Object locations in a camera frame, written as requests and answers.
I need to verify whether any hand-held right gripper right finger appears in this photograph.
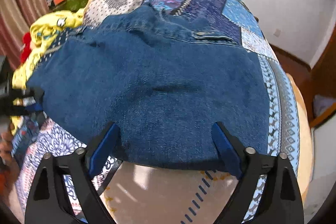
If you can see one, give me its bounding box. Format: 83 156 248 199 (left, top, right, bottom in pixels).
211 121 305 224

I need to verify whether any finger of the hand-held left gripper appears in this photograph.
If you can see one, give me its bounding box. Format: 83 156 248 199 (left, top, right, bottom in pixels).
12 86 45 116

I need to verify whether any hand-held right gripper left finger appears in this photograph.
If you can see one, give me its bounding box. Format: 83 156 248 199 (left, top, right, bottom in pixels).
24 121 121 224

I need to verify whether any blue denim jacket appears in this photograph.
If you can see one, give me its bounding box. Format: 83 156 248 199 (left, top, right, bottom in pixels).
26 5 272 172

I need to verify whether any person's left hand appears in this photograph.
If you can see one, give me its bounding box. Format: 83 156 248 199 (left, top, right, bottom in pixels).
0 132 16 165

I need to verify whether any red plush toy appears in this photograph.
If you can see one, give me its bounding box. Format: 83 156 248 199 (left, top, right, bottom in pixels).
20 32 32 62

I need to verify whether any yellow printed blanket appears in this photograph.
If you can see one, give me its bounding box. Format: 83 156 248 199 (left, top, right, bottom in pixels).
12 10 87 135

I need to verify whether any beige bed mattress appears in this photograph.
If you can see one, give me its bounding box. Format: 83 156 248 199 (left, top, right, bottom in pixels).
286 74 315 204

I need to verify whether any striped brown curtain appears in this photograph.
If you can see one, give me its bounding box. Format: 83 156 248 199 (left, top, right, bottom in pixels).
0 0 55 69

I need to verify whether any brown wooden door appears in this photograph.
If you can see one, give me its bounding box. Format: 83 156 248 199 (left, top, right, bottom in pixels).
309 27 336 128

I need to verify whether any blue patchwork bedspread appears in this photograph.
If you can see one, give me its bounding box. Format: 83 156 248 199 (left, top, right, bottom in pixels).
10 0 301 224

